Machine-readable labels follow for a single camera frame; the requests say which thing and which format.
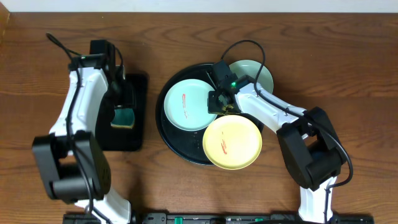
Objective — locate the round black tray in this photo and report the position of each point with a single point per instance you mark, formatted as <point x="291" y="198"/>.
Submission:
<point x="186" y="144"/>

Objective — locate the yellow plate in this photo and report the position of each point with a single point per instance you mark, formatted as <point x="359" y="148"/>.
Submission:
<point x="232" y="142"/>

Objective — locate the rectangular black tray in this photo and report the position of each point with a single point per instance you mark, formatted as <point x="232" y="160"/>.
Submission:
<point x="120" y="139"/>

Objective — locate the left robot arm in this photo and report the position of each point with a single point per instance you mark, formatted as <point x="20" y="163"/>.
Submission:
<point x="70" y="161"/>

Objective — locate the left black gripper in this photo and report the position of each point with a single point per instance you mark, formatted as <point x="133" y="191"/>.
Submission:
<point x="130" y="97"/>

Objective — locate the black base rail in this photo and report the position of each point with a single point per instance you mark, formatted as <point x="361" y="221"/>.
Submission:
<point x="162" y="218"/>

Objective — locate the light blue plate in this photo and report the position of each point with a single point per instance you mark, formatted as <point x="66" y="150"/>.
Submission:
<point x="251" y="67"/>
<point x="186" y="105"/>

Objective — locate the green sponge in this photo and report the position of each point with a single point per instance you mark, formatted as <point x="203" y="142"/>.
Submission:
<point x="123" y="118"/>

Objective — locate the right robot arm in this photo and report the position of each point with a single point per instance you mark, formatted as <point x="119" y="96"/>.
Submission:
<point x="312" y="152"/>

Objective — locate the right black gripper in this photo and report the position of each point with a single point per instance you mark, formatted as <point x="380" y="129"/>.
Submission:
<point x="212" y="107"/>

